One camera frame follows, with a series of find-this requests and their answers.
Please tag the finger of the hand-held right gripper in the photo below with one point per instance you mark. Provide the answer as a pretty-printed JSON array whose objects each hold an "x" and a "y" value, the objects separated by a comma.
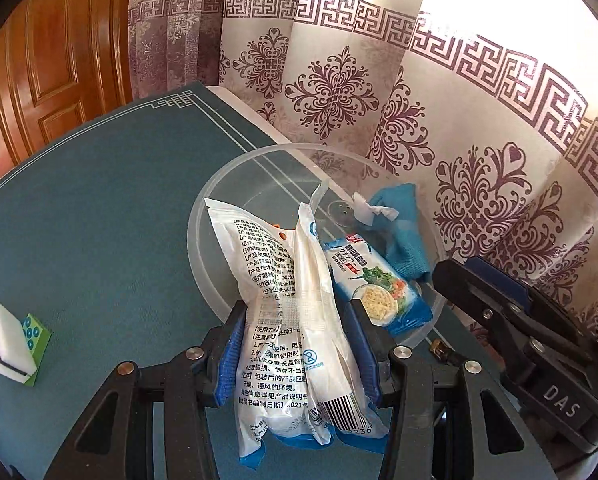
[
  {"x": 474, "y": 300},
  {"x": 514, "y": 285}
]

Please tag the clear plastic bowl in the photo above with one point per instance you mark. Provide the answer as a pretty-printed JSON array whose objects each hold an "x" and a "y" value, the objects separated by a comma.
[{"x": 199, "y": 240}]

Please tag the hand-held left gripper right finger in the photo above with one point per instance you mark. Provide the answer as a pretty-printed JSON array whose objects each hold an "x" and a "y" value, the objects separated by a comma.
[{"x": 365, "y": 355}]

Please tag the teal cloth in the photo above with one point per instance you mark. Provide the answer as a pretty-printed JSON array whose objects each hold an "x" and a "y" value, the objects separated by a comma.
[{"x": 404, "y": 240}]

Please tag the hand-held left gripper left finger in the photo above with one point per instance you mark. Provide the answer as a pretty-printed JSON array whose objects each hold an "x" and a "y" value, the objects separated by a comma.
[{"x": 231, "y": 355}]

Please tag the white sponge black stripe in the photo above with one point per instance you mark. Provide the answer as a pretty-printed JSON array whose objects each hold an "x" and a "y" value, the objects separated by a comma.
[{"x": 6, "y": 335}]

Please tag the crumpled white tissue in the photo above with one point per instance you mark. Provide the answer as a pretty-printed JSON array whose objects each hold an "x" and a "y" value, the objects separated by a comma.
[{"x": 374, "y": 207}]

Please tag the green box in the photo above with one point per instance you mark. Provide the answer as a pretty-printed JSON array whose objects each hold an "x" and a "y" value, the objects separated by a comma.
[{"x": 36, "y": 335}]

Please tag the white printed packet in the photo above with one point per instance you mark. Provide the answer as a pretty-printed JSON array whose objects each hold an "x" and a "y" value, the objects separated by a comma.
[{"x": 274, "y": 320}]

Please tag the blue cracker packet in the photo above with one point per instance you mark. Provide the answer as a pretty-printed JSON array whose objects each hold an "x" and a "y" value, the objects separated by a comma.
[{"x": 379, "y": 290}]

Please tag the brown wooden door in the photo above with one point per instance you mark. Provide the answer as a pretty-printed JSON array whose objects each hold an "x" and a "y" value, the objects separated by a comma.
[{"x": 54, "y": 60}]

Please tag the black belt brass buckle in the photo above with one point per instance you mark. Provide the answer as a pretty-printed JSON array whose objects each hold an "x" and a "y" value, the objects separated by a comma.
[{"x": 441, "y": 352}]

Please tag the white purple patterned curtain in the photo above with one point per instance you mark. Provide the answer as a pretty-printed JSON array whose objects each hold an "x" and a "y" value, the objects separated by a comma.
[{"x": 479, "y": 110}]

